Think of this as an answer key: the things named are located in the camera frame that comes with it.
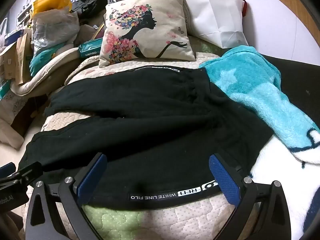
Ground yellow plastic bag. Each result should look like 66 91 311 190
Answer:
32 0 73 16

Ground black pants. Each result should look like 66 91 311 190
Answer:
17 65 275 204

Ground brown cardboard box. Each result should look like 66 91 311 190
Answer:
0 31 34 87

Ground black mat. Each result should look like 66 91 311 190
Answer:
260 54 320 130

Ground beige floor cushion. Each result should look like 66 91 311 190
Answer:
0 116 27 149

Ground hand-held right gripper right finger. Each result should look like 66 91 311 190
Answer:
209 154 292 240

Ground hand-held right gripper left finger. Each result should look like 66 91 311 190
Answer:
25 152 108 240

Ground beige padded mat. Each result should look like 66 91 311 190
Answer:
10 47 84 97

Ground white paper bag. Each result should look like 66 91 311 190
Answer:
179 0 249 49

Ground black clothing heap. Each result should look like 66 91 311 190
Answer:
72 0 108 18

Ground teal tissue packet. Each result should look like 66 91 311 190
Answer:
78 39 103 59

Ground quilted patchwork bed cover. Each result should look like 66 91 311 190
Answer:
41 35 250 240

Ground floral silhouette printed cushion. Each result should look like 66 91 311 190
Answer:
98 0 196 68

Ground clear plastic bag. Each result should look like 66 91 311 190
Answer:
31 7 80 55

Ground white printed fleece blanket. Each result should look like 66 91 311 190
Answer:
246 127 320 240

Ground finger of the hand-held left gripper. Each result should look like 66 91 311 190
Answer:
0 162 15 178
0 162 43 187

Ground turquoise star fleece blanket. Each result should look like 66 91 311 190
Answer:
199 45 320 165

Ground teal plastic bag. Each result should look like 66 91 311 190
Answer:
29 42 68 77

